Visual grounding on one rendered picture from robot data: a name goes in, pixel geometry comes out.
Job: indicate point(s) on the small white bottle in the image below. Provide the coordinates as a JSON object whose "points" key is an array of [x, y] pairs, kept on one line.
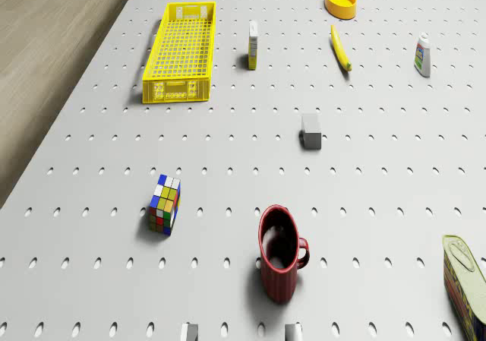
{"points": [[422, 58]]}

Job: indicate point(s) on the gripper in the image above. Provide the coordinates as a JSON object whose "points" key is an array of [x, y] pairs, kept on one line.
{"points": [[188, 332]]}

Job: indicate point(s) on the yellow basket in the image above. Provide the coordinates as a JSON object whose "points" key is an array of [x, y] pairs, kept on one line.
{"points": [[178, 90]]}

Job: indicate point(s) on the yellow bowl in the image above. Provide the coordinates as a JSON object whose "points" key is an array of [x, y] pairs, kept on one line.
{"points": [[339, 8]]}

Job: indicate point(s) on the banana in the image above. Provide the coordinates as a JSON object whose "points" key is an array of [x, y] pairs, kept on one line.
{"points": [[339, 48]]}

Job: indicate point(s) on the grey cube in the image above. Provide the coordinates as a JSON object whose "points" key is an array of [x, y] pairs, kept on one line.
{"points": [[311, 137]]}

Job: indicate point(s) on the flat-sided can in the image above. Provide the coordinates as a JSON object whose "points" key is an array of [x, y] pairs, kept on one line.
{"points": [[469, 288]]}

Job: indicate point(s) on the red mug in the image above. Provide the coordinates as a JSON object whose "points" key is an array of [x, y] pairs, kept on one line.
{"points": [[279, 280]]}

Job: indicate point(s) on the yellow white carton box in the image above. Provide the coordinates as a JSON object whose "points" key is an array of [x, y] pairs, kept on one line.
{"points": [[253, 48]]}

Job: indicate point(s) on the puzzle cube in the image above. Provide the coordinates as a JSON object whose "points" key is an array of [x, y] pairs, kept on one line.
{"points": [[164, 204]]}

